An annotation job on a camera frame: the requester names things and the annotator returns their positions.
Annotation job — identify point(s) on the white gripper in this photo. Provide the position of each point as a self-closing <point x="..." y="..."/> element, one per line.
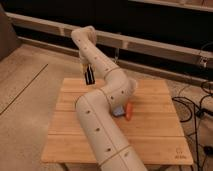
<point x="85" y="63"/>

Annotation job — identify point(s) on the black white striped eraser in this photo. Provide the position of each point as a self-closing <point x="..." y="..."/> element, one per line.
<point x="89" y="76"/>

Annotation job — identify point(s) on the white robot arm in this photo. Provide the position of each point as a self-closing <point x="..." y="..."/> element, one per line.
<point x="110" y="147"/>

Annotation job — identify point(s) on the blue sponge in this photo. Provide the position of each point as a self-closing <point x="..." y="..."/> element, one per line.
<point x="119" y="111"/>

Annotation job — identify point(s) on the orange carrot toy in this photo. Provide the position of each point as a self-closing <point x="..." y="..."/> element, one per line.
<point x="128" y="111"/>

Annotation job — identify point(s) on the grey cabinet corner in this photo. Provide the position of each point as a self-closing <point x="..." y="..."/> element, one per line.
<point x="8" y="38"/>

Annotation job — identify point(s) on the wooden table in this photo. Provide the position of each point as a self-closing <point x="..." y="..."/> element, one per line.
<point x="154" y="129"/>

